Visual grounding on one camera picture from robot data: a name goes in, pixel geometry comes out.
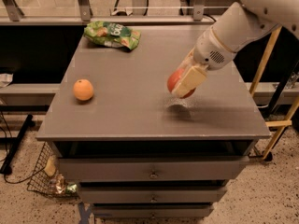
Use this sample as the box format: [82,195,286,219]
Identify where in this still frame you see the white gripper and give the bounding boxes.
[171,28,236,98]

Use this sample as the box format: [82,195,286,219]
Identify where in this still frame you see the red apple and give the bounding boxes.
[167,68,195,98]

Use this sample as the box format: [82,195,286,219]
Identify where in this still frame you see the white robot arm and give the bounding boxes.
[167,0,299,98]

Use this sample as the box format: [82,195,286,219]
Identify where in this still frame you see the green chip bag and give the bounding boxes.
[83,21,141,50]

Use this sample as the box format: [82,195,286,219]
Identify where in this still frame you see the grey drawer cabinet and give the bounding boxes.
[38,26,269,208]

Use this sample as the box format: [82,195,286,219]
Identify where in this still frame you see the top grey drawer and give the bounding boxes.
[59,156,249,182]

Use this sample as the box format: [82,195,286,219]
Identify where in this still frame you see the grey drawer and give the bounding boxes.
[78,186,227,203]
[59,156,249,182]
[92,205,213,219]

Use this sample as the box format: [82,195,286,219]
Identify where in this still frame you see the orange fruit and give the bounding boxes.
[73,79,93,101]

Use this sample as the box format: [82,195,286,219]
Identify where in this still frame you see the middle grey drawer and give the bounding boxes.
[78,186,227,203]

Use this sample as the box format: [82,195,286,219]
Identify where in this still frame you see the bottom grey drawer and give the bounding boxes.
[92,205,213,219]

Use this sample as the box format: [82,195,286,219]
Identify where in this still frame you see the yellow sponge in basket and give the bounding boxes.
[44,156,56,176]

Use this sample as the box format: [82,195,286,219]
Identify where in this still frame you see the shiny snack wrapper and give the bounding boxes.
[49,175,77,196]

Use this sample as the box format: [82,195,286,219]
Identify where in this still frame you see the black stand leg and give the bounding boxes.
[0,115,35,175]

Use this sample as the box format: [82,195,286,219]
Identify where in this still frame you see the wire basket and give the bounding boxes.
[27,143,77,198]

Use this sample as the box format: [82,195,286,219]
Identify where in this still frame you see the metal window rail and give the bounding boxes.
[0,0,234,26]

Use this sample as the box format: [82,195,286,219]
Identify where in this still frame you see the black cable on floor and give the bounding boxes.
[0,110,50,185]

